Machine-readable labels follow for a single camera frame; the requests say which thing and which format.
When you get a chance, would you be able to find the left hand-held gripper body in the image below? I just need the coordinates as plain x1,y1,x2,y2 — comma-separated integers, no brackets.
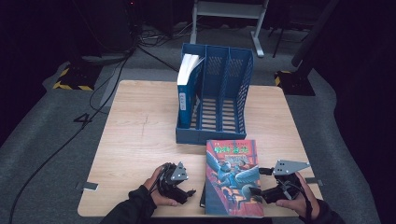
157,161,190,200

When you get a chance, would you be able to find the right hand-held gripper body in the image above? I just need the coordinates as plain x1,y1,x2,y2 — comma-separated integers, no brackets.
262,160,311,204

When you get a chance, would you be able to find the black book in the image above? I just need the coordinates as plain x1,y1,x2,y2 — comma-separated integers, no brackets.
199,186,207,209

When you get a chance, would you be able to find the red and blue illustrated book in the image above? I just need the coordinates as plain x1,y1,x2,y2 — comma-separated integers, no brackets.
205,139,265,217

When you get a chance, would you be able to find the blue plastic file rack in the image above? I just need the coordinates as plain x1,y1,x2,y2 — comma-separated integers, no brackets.
176,42,256,146

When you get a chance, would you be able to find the person's left hand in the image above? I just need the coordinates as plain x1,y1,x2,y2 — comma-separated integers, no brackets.
143,165,179,207

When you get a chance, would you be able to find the person's right hand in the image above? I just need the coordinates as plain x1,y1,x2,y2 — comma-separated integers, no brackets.
276,172,321,220

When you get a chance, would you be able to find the grey tape piece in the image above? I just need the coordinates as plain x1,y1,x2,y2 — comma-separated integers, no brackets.
75,181,100,192
304,176,324,187

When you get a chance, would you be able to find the black yellow striped base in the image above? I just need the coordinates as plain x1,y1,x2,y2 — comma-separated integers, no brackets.
274,69,316,97
51,62,102,91

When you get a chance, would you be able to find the black tripod stand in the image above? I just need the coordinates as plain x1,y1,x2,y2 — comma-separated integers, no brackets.
272,18,312,59

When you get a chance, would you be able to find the dark slanted pole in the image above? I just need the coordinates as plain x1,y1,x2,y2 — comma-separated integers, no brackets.
291,0,340,68

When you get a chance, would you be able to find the white metal stand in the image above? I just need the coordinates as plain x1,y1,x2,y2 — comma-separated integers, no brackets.
190,0,271,59

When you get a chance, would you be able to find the large dark box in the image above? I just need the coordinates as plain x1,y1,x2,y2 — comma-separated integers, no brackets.
71,0,138,54

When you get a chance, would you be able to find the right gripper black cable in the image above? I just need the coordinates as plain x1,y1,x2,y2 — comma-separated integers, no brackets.
303,192,314,222

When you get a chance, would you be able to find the looped black floor cable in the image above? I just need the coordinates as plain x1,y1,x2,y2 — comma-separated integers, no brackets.
89,57,130,115

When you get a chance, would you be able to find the straight black floor cable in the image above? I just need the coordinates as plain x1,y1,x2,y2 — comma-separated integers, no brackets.
136,46,182,74

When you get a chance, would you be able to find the long black floor cable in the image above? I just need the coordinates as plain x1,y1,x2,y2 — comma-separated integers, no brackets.
7,52,134,224

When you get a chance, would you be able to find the bundle of floor cables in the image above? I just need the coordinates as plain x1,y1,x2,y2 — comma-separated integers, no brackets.
136,21,194,48

